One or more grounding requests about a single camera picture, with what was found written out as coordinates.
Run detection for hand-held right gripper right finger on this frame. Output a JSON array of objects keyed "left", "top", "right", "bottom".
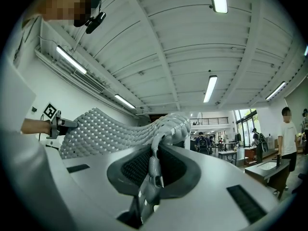
[{"left": 157, "top": 143, "right": 202, "bottom": 200}]

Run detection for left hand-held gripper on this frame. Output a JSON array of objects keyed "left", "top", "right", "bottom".
[{"left": 42, "top": 102, "right": 79, "bottom": 140}]

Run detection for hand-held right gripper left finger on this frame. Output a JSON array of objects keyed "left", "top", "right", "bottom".
[{"left": 106, "top": 144, "right": 155, "bottom": 195}]

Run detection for grey perforated bath mat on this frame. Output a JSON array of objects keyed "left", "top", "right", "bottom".
[{"left": 58, "top": 107, "right": 192, "bottom": 227}]

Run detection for person's left forearm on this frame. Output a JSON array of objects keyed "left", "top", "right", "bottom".
[{"left": 20, "top": 118, "right": 52, "bottom": 136}]

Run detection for ceiling air vent grille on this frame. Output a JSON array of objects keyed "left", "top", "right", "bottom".
[{"left": 73, "top": 68, "right": 106, "bottom": 93}]

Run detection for white table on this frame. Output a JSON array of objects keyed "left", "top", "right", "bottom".
[{"left": 218, "top": 150, "right": 238, "bottom": 166}]

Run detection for person's white shirt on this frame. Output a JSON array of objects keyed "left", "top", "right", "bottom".
[{"left": 0, "top": 13, "right": 80, "bottom": 231}]

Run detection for black balcony railing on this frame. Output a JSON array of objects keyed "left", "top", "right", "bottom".
[{"left": 189, "top": 117, "right": 230, "bottom": 126}]

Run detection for brown wooden cabinet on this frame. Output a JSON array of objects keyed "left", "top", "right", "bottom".
[{"left": 244, "top": 146, "right": 257, "bottom": 166}]

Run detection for white sink basin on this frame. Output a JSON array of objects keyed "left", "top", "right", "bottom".
[{"left": 257, "top": 162, "right": 276, "bottom": 171}]

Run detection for dark vanity cabinet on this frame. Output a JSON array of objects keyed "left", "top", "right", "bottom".
[{"left": 244, "top": 157, "right": 292, "bottom": 200}]

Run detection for person's head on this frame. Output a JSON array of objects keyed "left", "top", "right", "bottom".
[{"left": 42, "top": 0, "right": 104, "bottom": 28}]

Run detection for black head-worn camera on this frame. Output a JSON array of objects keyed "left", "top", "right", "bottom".
[{"left": 85, "top": 11, "right": 107, "bottom": 35}]

